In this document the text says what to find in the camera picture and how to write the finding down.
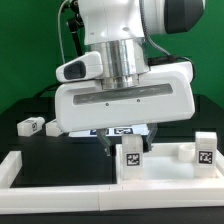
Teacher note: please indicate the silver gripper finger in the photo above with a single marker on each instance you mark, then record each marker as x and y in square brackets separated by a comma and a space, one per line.
[101, 135]
[152, 130]

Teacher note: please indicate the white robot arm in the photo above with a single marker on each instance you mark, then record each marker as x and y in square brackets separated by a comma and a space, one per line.
[113, 84]

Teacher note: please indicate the white U-shaped obstacle fence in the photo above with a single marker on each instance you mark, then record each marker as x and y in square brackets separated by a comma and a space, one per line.
[173, 192]

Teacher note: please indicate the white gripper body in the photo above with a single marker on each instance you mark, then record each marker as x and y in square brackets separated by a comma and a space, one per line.
[81, 103]

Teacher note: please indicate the white square tabletop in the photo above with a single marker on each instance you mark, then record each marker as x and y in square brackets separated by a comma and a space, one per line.
[169, 161]

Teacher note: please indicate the paper sheet with fiducial markers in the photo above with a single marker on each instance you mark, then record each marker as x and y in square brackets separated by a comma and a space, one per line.
[112, 132]

